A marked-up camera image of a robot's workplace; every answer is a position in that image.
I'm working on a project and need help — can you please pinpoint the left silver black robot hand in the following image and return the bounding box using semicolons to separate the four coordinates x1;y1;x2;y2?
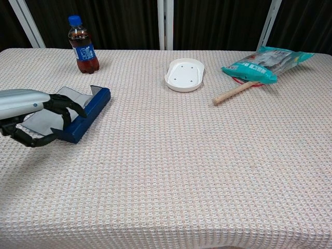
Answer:
0;88;88;148

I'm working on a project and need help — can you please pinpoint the dark blue rectangular box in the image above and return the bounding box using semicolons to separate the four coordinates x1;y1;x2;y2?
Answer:
20;85;112;144

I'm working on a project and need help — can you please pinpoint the cola bottle with blue cap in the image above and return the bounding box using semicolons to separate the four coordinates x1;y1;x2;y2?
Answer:
67;15;100;75

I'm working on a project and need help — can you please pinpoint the black pleated curtain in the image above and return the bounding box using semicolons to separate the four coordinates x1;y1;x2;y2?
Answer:
0;0;332;56

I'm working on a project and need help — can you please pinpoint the beige waffle tablecloth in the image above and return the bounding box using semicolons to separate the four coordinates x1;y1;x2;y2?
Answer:
0;48;332;249

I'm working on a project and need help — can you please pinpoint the white oval plastic tray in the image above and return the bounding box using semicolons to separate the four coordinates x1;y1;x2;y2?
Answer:
164;58;205;93

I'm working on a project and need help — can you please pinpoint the teal snack bag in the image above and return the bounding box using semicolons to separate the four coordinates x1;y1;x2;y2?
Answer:
221;46;316;85

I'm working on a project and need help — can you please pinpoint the white metal frame post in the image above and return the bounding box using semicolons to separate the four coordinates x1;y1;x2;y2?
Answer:
256;0;283;52
157;0;174;51
8;0;47;49

